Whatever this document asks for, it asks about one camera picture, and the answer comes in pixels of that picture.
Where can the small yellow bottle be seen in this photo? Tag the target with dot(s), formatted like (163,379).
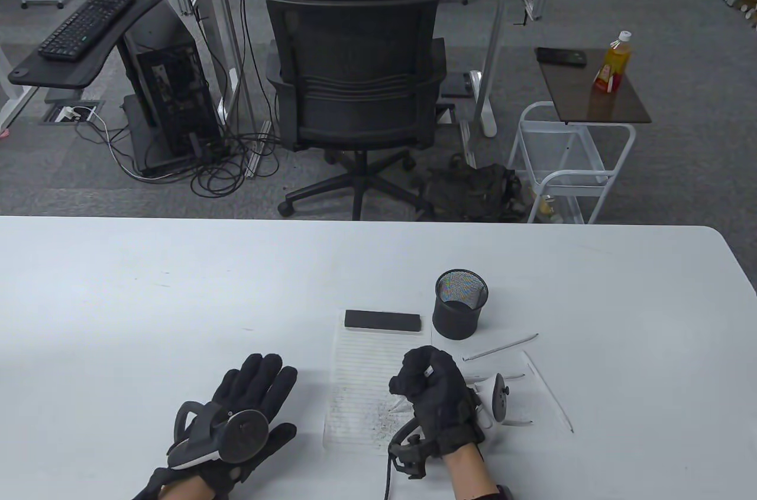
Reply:
(547,207)

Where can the dark backpack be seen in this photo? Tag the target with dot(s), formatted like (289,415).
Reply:
(467,192)

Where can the person's left forearm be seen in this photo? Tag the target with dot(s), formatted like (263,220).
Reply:
(183,489)

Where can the black armband box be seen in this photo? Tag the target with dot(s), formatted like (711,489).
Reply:
(504,493)

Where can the black smartphone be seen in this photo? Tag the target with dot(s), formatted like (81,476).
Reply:
(560,56)

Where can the floor socket box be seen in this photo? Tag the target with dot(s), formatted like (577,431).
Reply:
(71,113)

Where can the person's right forearm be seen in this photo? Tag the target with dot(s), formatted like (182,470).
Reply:
(467,473)

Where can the black mesh pencil holder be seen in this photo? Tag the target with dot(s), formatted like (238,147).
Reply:
(458,317)

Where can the black computer tower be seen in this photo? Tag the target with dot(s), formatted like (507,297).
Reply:
(171,92)

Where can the black box under desk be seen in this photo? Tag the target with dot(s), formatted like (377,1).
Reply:
(456,85)

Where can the person's left hand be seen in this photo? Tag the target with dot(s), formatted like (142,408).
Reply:
(260,382)

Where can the black right hand controller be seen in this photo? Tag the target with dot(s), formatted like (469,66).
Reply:
(500,399)

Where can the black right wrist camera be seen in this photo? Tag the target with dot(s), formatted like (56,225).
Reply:
(411,453)

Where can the black hand controller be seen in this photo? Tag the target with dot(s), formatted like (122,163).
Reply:
(245,436)
(500,399)

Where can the white mechanical pencil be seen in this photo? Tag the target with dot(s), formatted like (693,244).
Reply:
(520,422)
(401,405)
(502,347)
(550,393)

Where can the lined white paper sheet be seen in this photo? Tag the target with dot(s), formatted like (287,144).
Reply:
(361,382)

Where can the brown side table top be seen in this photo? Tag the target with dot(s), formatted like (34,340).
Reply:
(591,104)

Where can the black rectangular block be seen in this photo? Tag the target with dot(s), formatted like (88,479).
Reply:
(383,321)

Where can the yellow drink bottle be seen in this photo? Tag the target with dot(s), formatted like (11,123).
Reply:
(615,59)

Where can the black keyboard tray table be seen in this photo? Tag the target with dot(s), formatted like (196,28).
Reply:
(35,71)

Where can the black left hand controller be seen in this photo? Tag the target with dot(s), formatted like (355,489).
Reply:
(245,436)

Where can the black keyboard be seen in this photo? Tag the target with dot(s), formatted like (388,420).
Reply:
(89,24)

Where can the black office chair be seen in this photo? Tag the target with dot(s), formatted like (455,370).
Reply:
(355,51)

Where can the person's right hand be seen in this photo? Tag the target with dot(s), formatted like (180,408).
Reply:
(440,399)

